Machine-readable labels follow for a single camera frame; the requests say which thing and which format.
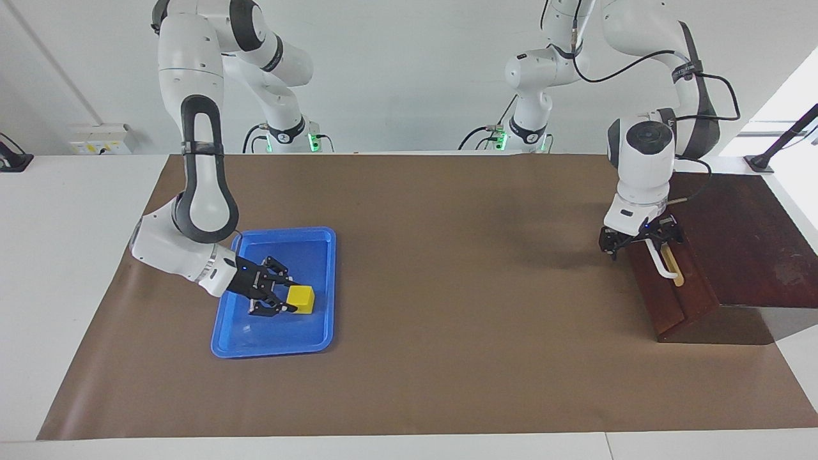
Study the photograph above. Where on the yellow block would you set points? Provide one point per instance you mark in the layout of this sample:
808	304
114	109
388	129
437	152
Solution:
301	299

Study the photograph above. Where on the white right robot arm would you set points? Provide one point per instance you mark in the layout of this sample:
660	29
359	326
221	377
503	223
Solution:
204	185

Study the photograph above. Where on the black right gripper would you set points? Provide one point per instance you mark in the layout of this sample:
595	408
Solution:
246	280

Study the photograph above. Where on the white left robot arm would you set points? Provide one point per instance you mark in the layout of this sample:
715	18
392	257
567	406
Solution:
645	172

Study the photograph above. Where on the black stand base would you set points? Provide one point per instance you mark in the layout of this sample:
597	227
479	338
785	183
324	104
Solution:
13	161

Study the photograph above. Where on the white wall socket box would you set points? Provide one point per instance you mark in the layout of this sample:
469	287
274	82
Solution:
99	142

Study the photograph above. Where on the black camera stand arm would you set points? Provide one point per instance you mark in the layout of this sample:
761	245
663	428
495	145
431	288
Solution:
783	137

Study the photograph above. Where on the blue plastic tray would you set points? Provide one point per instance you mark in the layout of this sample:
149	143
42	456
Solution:
307	249

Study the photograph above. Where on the brown paper table mat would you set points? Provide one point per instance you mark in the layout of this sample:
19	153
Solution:
447	287

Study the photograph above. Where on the dark wooden drawer cabinet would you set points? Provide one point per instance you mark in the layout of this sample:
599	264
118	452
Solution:
748	243

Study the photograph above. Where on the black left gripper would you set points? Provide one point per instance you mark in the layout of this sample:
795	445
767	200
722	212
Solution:
639	236

